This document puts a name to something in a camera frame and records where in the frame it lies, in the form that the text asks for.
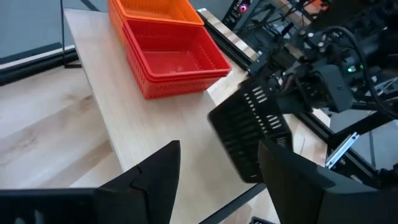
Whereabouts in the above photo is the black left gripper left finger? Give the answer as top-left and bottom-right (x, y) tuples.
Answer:
(95, 139), (182, 224)

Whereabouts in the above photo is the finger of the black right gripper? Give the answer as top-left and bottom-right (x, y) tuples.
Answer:
(275, 91), (313, 115)

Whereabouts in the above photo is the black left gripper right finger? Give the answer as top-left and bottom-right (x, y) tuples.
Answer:
(257, 139), (336, 224)

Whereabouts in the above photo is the black plastic basket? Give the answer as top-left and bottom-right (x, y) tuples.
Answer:
(207, 77), (295, 184)
(248, 216), (273, 224)

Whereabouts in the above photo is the red plastic basket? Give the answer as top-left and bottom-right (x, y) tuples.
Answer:
(123, 17), (233, 78)
(123, 26), (230, 100)

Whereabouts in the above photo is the orange plastic basket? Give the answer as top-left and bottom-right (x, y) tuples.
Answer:
(107, 0), (205, 47)

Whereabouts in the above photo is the silver metal bracket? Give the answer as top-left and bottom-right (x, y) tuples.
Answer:
(325, 132), (360, 169)

